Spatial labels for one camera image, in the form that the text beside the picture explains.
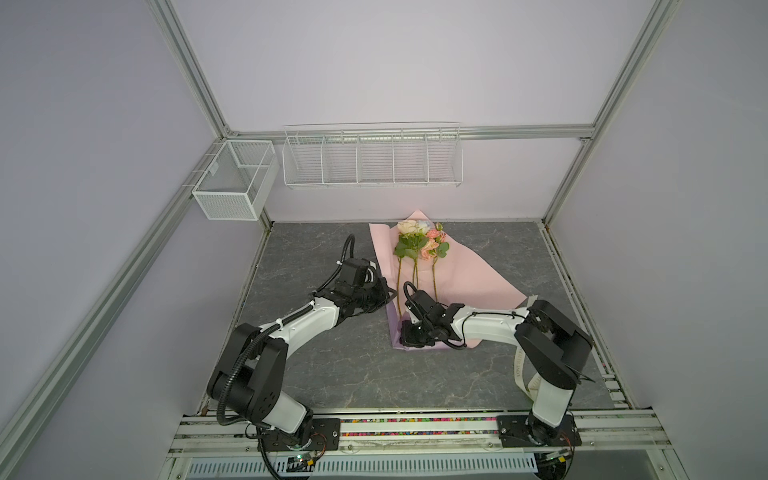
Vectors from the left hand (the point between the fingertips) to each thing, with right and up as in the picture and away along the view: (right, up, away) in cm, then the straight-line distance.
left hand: (400, 296), depth 86 cm
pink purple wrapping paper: (+21, +4, +19) cm, 29 cm away
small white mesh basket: (-55, +37, +14) cm, 67 cm away
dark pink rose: (+3, +15, +23) cm, 28 cm away
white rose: (+10, +23, +26) cm, 36 cm away
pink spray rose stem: (+13, +14, +22) cm, 29 cm away
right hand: (0, -15, +3) cm, 15 cm away
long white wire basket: (-9, +44, +11) cm, 46 cm away
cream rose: (+4, +22, +23) cm, 32 cm away
